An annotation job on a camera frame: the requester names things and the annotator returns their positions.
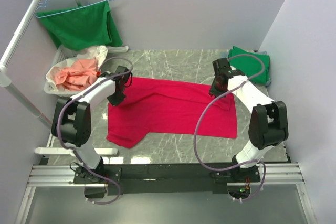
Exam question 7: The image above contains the red t-shirt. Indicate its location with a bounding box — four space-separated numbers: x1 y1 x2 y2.
106 77 238 149

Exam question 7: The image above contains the white laundry basket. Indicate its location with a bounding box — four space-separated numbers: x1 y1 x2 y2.
44 44 107 98

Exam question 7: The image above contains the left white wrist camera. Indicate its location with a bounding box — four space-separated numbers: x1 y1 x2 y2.
97 71 112 78

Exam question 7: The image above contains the hanging green t-shirt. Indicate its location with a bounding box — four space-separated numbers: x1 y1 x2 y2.
36 1 123 51

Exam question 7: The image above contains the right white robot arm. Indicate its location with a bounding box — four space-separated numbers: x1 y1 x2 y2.
209 58 289 182

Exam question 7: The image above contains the black base beam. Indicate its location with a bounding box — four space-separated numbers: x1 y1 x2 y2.
73 163 261 198

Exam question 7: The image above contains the white clothes rack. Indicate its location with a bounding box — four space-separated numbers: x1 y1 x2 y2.
0 0 129 156

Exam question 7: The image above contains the white cloth in basket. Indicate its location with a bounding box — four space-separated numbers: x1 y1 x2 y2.
44 46 108 96

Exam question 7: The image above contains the folded green t-shirt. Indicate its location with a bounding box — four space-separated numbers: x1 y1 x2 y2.
227 46 271 84

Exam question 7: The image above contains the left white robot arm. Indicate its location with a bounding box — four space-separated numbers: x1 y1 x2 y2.
51 66 132 183

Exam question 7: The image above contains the peach t-shirt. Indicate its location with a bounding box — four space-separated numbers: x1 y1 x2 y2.
54 58 98 91

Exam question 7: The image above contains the aluminium rail frame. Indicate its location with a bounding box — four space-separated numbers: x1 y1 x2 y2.
15 163 317 223

